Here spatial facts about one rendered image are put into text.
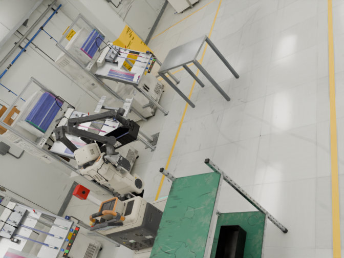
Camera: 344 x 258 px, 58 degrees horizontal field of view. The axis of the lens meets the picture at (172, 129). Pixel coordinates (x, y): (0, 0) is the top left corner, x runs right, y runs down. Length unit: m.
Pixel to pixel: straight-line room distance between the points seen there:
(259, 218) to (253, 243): 0.19
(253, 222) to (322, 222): 0.54
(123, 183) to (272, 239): 1.41
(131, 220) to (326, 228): 1.54
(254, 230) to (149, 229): 0.92
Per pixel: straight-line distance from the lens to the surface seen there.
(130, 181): 3.03
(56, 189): 5.91
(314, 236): 2.71
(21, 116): 4.43
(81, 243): 4.23
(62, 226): 3.82
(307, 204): 2.83
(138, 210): 2.80
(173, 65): 4.09
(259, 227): 2.50
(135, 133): 3.02
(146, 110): 5.23
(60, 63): 5.23
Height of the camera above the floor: 2.34
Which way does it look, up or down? 30 degrees down
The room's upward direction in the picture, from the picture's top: 48 degrees counter-clockwise
